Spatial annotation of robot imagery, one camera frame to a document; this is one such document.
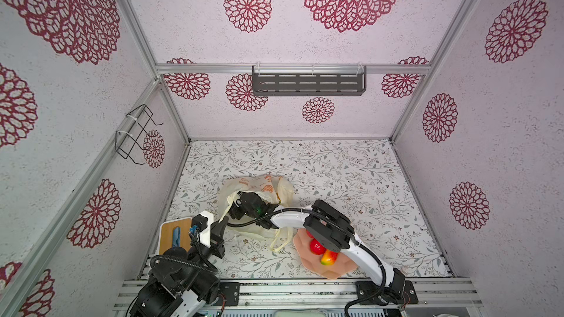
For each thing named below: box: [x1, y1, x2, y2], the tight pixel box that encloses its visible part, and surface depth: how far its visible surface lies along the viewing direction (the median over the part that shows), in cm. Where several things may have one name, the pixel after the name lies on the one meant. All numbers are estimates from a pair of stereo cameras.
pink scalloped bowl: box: [293, 228, 358, 280], surface depth 80 cm
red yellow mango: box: [320, 248, 339, 266], surface depth 79 cm
